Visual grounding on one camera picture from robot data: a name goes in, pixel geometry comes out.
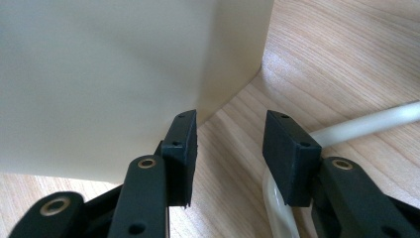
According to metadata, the cream square trash bin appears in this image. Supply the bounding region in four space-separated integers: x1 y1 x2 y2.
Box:
0 0 275 184

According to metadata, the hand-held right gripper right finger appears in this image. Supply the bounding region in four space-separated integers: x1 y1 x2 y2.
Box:
262 110 323 208

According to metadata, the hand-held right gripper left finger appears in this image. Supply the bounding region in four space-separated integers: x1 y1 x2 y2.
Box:
155 109 198 208

